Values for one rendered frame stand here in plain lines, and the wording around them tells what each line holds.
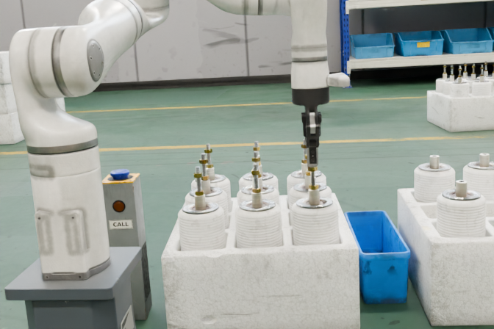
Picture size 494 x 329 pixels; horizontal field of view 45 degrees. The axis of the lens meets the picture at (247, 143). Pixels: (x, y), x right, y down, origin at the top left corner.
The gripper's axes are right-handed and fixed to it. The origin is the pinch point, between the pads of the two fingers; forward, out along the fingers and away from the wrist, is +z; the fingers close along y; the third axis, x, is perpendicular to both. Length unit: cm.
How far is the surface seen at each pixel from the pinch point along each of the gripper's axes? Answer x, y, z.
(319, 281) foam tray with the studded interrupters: 0.2, 7.7, 23.8
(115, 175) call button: -41.2, -1.0, 2.7
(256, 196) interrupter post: -11.6, 1.5, 7.7
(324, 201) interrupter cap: 2.2, -0.1, 9.7
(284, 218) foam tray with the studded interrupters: -6.2, -12.0, 17.1
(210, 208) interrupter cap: -21.3, 1.4, 9.9
